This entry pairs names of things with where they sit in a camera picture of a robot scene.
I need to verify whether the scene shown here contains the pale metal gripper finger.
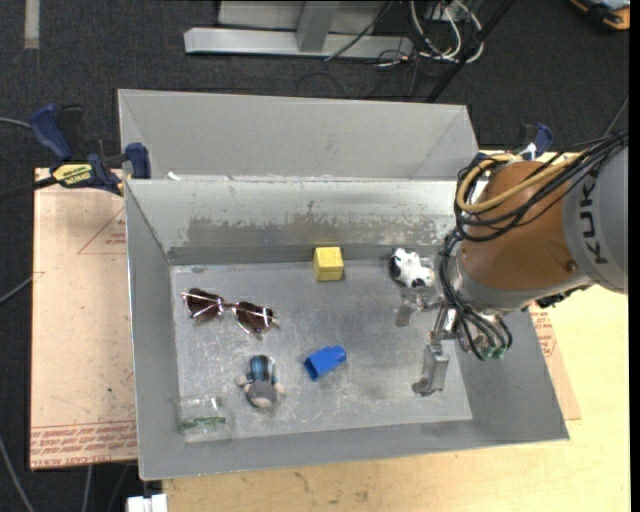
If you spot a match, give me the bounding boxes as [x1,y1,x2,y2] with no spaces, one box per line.
[411,343,452,398]
[394,291,437,328]

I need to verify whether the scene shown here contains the grey and blue plush doll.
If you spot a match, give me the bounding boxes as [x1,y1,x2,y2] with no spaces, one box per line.
[234,354,287,409]

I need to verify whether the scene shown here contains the yellow block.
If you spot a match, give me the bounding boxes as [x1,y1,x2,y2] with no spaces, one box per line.
[312,245,346,283]

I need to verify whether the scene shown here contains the blue plastic cup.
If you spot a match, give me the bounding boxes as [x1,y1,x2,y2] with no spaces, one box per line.
[303,344,348,383]

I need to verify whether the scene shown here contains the heart-shaped sunglasses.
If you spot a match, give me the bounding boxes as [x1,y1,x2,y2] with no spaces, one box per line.
[180,287,281,338]

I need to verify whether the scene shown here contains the white and black toy cow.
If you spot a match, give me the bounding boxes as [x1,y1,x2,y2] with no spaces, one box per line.
[388,247,436,290]

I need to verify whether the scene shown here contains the clear glass container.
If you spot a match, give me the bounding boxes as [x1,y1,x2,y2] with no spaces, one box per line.
[171,393,234,444]

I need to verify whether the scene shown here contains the brown cardboard board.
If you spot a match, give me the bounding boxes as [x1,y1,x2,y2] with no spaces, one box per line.
[29,167,583,472]

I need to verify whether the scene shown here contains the grey metal bin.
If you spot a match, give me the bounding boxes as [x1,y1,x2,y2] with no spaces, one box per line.
[117,88,571,482]

